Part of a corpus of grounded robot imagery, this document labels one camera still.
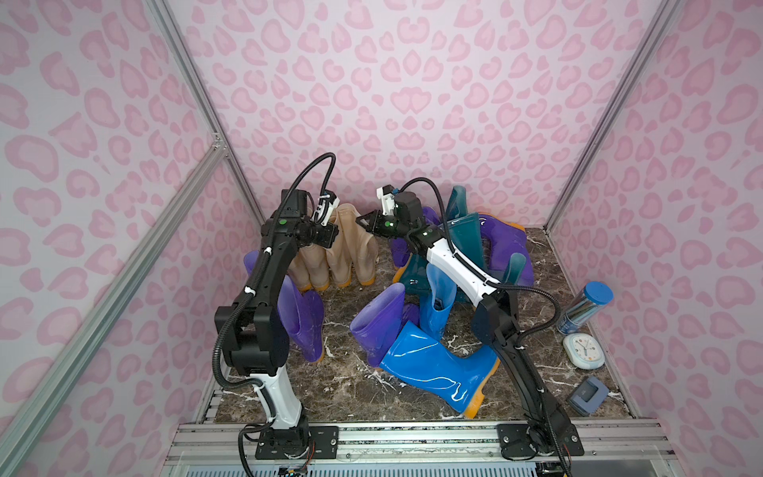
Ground dark green rain boot front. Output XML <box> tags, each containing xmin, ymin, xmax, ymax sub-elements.
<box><xmin>393</xmin><ymin>213</ymin><xmax>493</xmax><ymax>296</ymax></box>

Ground dark green rain boot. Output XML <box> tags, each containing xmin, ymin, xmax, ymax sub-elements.
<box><xmin>393</xmin><ymin>213</ymin><xmax>493</xmax><ymax>296</ymax></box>
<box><xmin>445</xmin><ymin>185</ymin><xmax>469</xmax><ymax>221</ymax></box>

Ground blue rain boot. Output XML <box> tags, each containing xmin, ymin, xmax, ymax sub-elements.
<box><xmin>381</xmin><ymin>323</ymin><xmax>500</xmax><ymax>419</ymax></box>
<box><xmin>419</xmin><ymin>264</ymin><xmax>457</xmax><ymax>341</ymax></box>

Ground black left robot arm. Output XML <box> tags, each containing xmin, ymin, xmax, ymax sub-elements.
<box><xmin>212</xmin><ymin>189</ymin><xmax>336</xmax><ymax>466</ymax></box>

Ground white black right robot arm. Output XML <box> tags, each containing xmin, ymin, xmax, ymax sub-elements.
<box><xmin>357</xmin><ymin>185</ymin><xmax>584</xmax><ymax>467</ymax></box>

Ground purple rain boot lying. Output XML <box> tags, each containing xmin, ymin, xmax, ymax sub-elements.
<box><xmin>391</xmin><ymin>207</ymin><xmax>441</xmax><ymax>268</ymax></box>

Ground blue capped clear bottle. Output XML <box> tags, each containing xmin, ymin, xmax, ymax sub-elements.
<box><xmin>556</xmin><ymin>281</ymin><xmax>614</xmax><ymax>335</ymax></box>

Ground white round alarm clock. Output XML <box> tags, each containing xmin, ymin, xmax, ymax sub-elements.
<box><xmin>562</xmin><ymin>333</ymin><xmax>605</xmax><ymax>371</ymax></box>

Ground small blue grey box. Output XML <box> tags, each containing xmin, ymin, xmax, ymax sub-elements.
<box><xmin>566</xmin><ymin>376</ymin><xmax>609</xmax><ymax>417</ymax></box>

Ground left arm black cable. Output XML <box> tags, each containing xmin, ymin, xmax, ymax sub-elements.
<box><xmin>211</xmin><ymin>152</ymin><xmax>338</xmax><ymax>477</ymax></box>

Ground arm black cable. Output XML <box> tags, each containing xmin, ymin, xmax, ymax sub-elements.
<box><xmin>397</xmin><ymin>176</ymin><xmax>573</xmax><ymax>477</ymax></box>
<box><xmin>211</xmin><ymin>152</ymin><xmax>338</xmax><ymax>477</ymax></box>

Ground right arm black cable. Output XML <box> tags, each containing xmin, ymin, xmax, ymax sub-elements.
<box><xmin>397</xmin><ymin>176</ymin><xmax>573</xmax><ymax>477</ymax></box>

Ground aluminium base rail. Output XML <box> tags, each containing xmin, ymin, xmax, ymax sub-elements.
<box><xmin>160</xmin><ymin>419</ymin><xmax>684</xmax><ymax>476</ymax></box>

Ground right aluminium corner post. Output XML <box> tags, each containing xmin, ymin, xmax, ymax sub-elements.
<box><xmin>544</xmin><ymin>0</ymin><xmax>684</xmax><ymax>236</ymax></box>

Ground aluminium corner frame post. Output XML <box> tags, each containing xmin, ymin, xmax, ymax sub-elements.
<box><xmin>1</xmin><ymin>1</ymin><xmax>254</xmax><ymax>476</ymax></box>

